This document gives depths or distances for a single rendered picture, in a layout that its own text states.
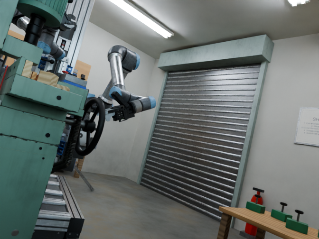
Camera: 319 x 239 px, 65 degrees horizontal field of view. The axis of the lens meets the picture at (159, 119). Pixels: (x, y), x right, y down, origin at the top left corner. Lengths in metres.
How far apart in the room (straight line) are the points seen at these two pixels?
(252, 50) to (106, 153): 3.28
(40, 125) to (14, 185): 0.21
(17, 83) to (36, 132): 0.20
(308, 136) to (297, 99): 0.50
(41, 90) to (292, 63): 3.39
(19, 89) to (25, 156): 0.24
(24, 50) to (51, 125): 0.34
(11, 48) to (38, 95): 0.34
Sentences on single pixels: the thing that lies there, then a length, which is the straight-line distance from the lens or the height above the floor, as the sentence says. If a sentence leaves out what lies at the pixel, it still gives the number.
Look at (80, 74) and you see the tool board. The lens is 4.78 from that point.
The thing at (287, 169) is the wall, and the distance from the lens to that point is 3.45.
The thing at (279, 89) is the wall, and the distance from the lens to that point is 3.74.
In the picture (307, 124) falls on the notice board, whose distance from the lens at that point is 3.46.
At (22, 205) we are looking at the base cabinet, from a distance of 1.01.
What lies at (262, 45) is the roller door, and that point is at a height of 2.48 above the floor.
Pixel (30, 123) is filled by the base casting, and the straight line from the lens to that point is 0.95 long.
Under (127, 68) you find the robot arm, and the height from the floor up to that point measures 1.28.
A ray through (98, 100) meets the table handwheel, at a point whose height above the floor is 0.94.
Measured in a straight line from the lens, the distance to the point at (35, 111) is 0.97.
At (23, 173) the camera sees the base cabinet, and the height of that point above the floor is 0.60.
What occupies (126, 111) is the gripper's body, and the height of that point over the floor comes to 0.95.
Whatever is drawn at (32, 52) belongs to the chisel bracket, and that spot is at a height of 1.04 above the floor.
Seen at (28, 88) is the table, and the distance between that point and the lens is 0.85.
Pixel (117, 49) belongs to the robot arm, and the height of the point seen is 1.35.
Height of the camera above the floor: 0.80
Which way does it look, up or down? 6 degrees up
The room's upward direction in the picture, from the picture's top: 14 degrees clockwise
